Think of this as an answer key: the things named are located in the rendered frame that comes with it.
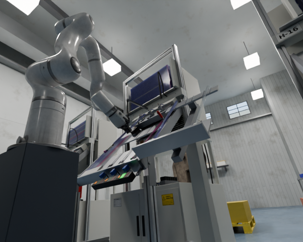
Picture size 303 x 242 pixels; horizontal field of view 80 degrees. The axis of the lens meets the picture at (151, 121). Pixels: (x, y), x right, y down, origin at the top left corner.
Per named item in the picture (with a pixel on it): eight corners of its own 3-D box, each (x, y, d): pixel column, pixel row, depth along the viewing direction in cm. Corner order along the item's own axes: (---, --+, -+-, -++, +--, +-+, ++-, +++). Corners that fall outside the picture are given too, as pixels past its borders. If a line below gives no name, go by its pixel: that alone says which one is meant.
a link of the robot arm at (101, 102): (102, 114, 119) (107, 112, 111) (87, 99, 115) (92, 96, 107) (110, 106, 123) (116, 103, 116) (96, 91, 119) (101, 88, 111)
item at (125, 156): (142, 164, 95) (138, 160, 94) (79, 182, 134) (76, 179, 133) (156, 144, 110) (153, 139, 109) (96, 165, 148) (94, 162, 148)
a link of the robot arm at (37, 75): (49, 96, 64) (58, 47, 74) (8, 107, 68) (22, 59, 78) (72, 111, 75) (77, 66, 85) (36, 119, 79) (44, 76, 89)
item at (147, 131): (168, 132, 124) (164, 126, 123) (110, 154, 163) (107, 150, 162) (182, 111, 150) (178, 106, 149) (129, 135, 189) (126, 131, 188)
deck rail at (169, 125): (146, 169, 93) (139, 160, 92) (143, 169, 94) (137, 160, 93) (183, 111, 149) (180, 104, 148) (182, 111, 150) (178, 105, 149)
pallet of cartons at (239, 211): (251, 234, 268) (243, 201, 286) (196, 234, 308) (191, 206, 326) (258, 223, 362) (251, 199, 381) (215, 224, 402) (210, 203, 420)
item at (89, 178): (143, 170, 94) (135, 159, 93) (80, 186, 133) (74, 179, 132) (145, 168, 95) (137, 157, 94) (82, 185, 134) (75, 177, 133)
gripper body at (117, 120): (119, 105, 117) (130, 118, 121) (109, 111, 123) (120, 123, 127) (113, 112, 112) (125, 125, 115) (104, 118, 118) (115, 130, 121)
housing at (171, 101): (181, 114, 147) (172, 100, 144) (139, 133, 176) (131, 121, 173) (183, 110, 153) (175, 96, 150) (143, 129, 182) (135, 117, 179)
